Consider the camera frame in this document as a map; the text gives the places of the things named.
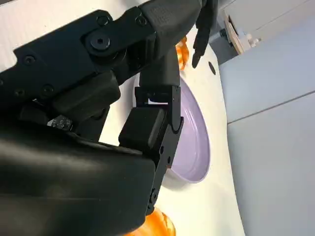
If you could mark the light wooden board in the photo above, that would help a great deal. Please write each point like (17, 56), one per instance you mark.
(233, 34)

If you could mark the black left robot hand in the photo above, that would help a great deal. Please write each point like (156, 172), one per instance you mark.
(205, 24)

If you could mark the orange white toy bread roll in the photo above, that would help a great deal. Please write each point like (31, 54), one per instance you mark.
(157, 225)
(182, 52)

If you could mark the lilac plate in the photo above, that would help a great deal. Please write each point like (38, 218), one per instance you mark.
(192, 142)

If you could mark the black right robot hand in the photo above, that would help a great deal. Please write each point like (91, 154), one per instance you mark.
(61, 172)

